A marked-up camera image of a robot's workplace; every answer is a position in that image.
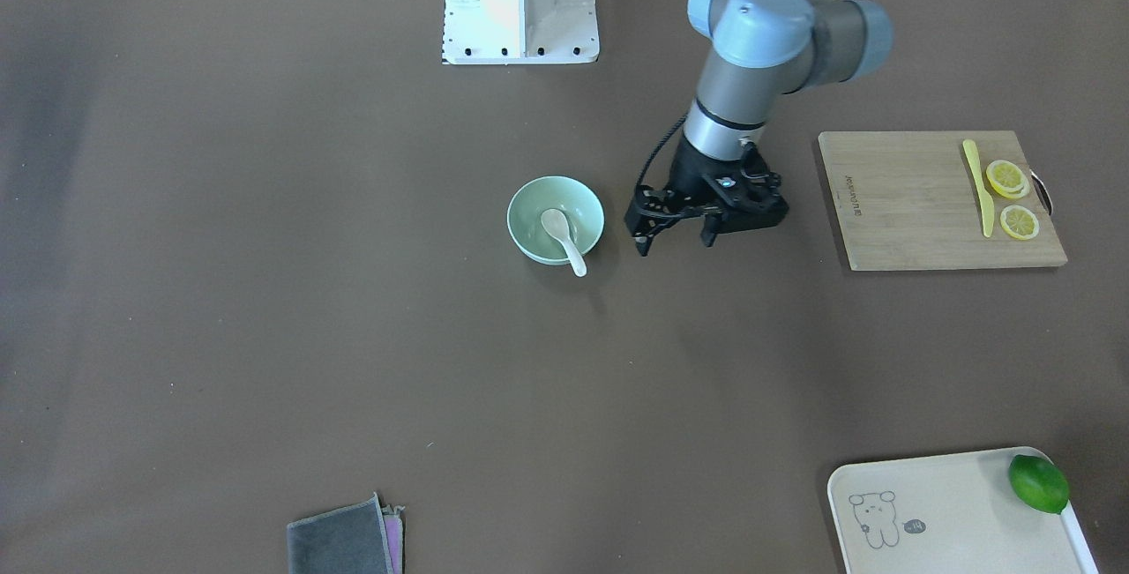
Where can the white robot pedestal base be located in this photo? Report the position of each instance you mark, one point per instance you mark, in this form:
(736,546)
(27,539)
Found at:
(520,32)

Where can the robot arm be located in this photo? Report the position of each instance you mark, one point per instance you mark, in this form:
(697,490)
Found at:
(760,50)

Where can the upper lemon slice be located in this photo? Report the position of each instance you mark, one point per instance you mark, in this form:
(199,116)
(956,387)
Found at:
(1008,180)

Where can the green lime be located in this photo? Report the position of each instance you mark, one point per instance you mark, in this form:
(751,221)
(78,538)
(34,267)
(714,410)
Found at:
(1039,484)

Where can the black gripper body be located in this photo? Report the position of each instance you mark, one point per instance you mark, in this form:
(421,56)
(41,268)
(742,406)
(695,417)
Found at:
(687,175)

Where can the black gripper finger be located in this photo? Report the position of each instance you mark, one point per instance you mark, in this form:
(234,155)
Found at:
(643,243)
(708,236)

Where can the lemon slice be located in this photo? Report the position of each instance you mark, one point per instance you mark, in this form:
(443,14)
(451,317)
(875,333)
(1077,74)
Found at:
(1008,180)
(1019,222)

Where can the light green bowl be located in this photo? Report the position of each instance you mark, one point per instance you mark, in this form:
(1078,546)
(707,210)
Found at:
(579,203)

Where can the yellow plastic knife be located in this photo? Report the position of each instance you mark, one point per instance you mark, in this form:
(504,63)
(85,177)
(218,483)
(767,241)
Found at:
(985,203)

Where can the cream rabbit tray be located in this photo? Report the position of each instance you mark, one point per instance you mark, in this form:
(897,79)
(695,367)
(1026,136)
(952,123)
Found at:
(951,513)

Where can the lower lemon slice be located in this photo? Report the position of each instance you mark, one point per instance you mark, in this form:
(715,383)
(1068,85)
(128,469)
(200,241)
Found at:
(1019,222)

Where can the bamboo cutting board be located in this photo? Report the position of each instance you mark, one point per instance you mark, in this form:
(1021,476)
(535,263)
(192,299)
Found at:
(906,200)

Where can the white ceramic spoon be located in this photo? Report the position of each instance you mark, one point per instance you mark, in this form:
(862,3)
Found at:
(557,225)

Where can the grey folded cloth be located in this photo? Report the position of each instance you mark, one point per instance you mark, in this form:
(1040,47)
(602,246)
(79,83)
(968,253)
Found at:
(367,537)

